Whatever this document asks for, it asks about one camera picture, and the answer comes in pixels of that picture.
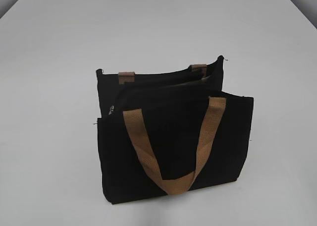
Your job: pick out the black canvas tote bag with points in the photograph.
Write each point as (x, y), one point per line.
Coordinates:
(169, 133)

